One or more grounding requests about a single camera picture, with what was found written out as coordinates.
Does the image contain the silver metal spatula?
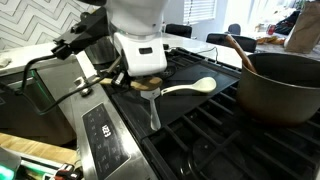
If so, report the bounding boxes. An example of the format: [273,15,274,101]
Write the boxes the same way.
[139,87,163,132]

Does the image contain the silver stove knob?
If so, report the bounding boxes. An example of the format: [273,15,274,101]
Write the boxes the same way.
[73,76,93,98]

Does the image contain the black and red bag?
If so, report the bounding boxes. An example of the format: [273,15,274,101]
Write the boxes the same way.
[274,10,302,37]

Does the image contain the green lit device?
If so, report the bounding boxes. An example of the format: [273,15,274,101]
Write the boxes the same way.
[0,146,22,180]

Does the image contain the bread pieces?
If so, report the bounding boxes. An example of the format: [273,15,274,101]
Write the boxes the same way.
[256,35,286,47]

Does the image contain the red can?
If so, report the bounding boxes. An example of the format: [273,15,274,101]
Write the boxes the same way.
[266,24,277,37]

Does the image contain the brown paper bag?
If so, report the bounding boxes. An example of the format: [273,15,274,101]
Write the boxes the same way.
[284,1,320,55]

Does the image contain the thin black power cord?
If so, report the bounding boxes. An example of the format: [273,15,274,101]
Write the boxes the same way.
[195,46,220,63]

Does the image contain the black griddle plate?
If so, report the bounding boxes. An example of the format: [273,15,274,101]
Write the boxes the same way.
[111,62,242,142]

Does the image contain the white window blinds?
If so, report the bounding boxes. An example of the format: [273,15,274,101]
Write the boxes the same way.
[182,0,218,26]

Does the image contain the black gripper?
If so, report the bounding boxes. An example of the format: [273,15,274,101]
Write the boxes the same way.
[99,54,132,88]

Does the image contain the stainless dishwasher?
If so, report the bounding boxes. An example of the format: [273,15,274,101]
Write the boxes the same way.
[0,69,78,147]

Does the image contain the red and black clamp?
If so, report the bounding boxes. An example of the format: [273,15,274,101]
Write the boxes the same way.
[53,162,84,180]

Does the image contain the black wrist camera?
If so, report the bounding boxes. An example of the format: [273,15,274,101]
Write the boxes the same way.
[50,7,115,62]

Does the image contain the dark grey cooking pot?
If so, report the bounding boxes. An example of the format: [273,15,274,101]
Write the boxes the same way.
[235,52,320,127]

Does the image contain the white plastic spoon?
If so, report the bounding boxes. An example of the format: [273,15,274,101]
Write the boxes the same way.
[161,76,218,97]

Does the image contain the brown wooden spoon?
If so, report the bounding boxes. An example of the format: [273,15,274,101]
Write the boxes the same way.
[225,34,258,75]

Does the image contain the black dining chair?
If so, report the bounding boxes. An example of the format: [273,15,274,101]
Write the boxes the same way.
[165,23,194,40]
[227,23,242,37]
[205,33,258,54]

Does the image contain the white cloth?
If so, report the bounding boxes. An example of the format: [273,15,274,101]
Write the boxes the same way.
[0,57,13,69]

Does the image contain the stainless gas stove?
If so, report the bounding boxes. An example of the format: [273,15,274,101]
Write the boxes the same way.
[69,47,320,180]

